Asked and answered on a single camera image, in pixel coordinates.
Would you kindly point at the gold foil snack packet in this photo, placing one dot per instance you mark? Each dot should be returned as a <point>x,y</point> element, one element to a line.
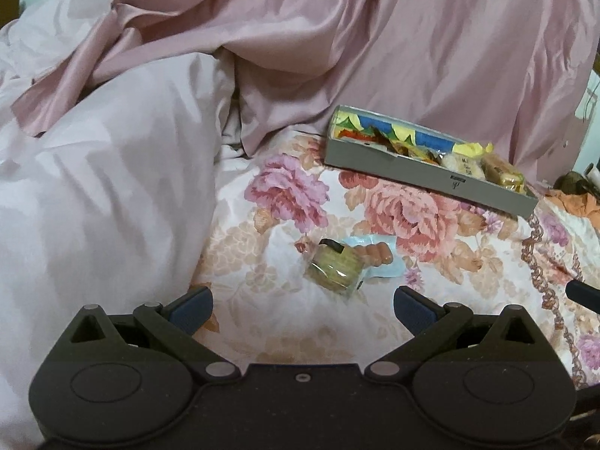
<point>405,148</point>

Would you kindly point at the floral bedsheet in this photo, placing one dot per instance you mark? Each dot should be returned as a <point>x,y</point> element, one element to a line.
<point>422,220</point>

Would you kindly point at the yellow green snack packet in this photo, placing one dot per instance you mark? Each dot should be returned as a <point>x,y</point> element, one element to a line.
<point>473,149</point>

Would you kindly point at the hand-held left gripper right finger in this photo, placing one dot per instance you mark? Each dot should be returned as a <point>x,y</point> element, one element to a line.
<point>412,308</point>

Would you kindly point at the pale white quilt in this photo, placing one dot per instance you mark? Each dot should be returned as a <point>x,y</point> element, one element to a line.
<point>103,173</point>

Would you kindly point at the golden brown cake packet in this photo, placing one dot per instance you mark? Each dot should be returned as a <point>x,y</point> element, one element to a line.
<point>504,174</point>

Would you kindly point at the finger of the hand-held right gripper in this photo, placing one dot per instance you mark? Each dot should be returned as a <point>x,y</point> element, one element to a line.
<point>586,296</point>

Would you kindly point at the grey cardboard box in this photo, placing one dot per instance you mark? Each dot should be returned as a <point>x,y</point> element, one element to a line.
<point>422,178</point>

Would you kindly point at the orange white snack packet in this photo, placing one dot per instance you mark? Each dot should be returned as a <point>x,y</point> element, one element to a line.
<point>358,134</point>

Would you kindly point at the light blue snack packet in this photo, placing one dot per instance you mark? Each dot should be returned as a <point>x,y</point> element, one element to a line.
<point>379,255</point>

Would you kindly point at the round green pastry packet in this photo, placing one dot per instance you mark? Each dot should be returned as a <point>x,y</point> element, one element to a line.
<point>330,267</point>

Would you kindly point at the orange cloth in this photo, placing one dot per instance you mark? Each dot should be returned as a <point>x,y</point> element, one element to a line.
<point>574,201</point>

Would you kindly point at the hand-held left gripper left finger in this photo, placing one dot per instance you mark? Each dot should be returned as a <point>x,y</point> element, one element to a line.
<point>192,310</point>

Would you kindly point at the dark object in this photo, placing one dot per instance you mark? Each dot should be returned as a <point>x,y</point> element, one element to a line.
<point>569,183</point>

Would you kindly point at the pink satin duvet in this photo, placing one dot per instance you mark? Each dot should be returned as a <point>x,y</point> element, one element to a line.
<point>375,47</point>

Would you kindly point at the round rice cracker packet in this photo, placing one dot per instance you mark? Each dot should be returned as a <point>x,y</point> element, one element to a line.
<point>461,165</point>

